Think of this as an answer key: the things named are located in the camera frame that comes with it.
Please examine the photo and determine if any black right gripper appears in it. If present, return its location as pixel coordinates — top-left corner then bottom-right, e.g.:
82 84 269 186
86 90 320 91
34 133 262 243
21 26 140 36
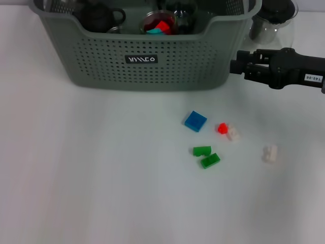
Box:
229 47 325 90

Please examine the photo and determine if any glass teacup with black base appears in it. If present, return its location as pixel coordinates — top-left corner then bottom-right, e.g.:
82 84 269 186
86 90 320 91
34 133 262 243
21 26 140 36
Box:
139 9 179 36
174 0 198 34
106 25 125 35

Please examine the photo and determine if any blue square building block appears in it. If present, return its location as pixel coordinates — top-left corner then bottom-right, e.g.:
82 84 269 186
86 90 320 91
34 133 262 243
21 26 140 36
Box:
184 110 208 133

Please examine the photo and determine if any green building block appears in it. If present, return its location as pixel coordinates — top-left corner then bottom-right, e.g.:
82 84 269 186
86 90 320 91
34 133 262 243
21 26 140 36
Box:
192 146 212 157
200 152 221 169

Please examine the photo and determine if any dark red long brick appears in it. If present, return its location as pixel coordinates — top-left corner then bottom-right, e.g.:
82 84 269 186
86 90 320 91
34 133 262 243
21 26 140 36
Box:
143 15 176 35

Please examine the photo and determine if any white building block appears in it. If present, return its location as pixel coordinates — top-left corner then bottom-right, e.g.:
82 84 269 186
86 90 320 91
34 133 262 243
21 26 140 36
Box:
261 144 279 163
226 123 241 141

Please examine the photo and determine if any grey perforated storage bin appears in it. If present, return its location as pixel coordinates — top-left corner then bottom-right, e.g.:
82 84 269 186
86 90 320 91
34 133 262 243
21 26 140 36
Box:
27 0 262 92

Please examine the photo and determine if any glass carafe with black lid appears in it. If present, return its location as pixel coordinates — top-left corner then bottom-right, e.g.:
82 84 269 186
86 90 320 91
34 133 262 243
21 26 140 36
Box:
241 0 299 51

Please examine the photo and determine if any dark clay teapot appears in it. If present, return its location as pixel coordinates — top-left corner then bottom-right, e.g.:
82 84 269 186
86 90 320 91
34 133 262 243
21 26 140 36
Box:
76 2 127 33

